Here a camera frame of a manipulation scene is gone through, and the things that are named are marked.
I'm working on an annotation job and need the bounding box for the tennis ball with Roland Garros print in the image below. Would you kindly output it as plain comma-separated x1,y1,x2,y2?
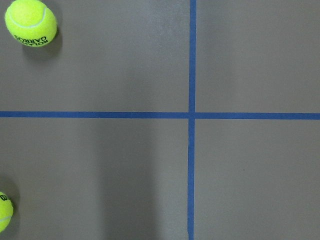
4,0,57,48

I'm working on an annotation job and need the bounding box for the tennis ball with Wilson print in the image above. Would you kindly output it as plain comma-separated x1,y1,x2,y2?
0,192,14,232

